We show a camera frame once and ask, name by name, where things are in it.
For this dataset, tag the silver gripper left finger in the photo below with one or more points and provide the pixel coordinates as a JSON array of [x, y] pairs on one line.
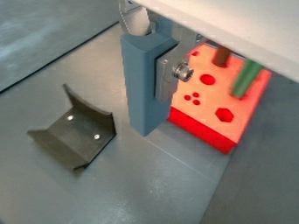
[[134, 18]]

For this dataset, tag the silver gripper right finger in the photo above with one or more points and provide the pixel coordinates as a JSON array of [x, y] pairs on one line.
[[172, 65]]

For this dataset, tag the red wooden peg board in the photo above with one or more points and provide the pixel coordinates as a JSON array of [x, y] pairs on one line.
[[204, 109]]

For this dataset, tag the brown cylinder peg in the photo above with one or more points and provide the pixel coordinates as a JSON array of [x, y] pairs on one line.
[[222, 56]]

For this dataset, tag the green star peg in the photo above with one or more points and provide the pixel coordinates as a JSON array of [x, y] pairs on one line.
[[246, 76]]

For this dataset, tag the black curved holder stand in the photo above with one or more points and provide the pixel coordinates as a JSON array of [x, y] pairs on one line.
[[79, 135]]

